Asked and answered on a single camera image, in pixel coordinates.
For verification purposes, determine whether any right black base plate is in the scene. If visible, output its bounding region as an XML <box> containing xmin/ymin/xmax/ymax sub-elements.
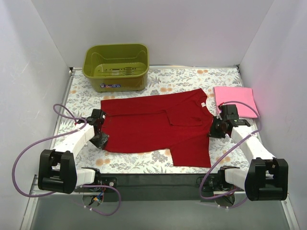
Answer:
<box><xmin>202</xmin><ymin>175</ymin><xmax>243</xmax><ymax>192</ymax></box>

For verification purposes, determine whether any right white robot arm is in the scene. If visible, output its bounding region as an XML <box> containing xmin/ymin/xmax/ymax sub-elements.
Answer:
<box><xmin>209</xmin><ymin>101</ymin><xmax>288</xmax><ymax>201</ymax></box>

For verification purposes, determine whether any aluminium frame rail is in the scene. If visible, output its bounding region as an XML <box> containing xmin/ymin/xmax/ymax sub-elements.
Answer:
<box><xmin>21</xmin><ymin>174</ymin><xmax>299</xmax><ymax>230</ymax></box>

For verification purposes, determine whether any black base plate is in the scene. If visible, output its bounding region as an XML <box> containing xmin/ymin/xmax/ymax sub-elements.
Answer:
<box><xmin>202</xmin><ymin>175</ymin><xmax>243</xmax><ymax>192</ymax></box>
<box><xmin>74</xmin><ymin>176</ymin><xmax>118</xmax><ymax>193</ymax></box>

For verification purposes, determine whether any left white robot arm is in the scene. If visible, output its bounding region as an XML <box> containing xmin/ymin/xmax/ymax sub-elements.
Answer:
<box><xmin>38</xmin><ymin>109</ymin><xmax>109</xmax><ymax>194</ymax></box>

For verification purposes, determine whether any olive green plastic bin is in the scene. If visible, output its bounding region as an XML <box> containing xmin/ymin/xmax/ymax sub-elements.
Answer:
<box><xmin>82</xmin><ymin>44</ymin><xmax>149</xmax><ymax>92</ymax></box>

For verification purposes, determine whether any folded pink t shirt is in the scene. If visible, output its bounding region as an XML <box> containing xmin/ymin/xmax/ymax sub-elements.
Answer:
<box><xmin>213</xmin><ymin>86</ymin><xmax>258</xmax><ymax>118</ymax></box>

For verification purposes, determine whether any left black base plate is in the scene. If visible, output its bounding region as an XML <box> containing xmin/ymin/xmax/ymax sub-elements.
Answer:
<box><xmin>74</xmin><ymin>176</ymin><xmax>118</xmax><ymax>193</ymax></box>

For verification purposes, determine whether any red t shirt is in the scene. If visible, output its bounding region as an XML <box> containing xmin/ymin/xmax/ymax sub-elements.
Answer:
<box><xmin>101</xmin><ymin>89</ymin><xmax>213</xmax><ymax>168</ymax></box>

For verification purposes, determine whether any floral table mat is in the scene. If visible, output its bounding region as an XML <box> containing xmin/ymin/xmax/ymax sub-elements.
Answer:
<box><xmin>64</xmin><ymin>67</ymin><xmax>243</xmax><ymax>173</ymax></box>

